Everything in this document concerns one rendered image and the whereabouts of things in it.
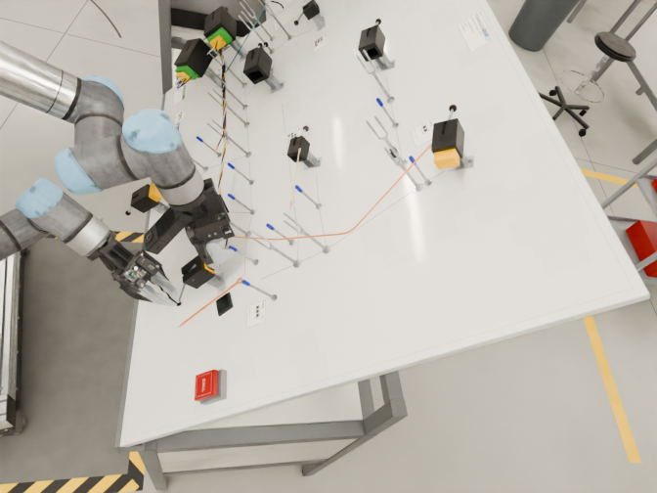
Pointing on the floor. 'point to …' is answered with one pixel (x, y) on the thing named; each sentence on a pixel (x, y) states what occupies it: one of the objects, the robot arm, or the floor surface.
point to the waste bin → (539, 22)
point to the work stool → (623, 51)
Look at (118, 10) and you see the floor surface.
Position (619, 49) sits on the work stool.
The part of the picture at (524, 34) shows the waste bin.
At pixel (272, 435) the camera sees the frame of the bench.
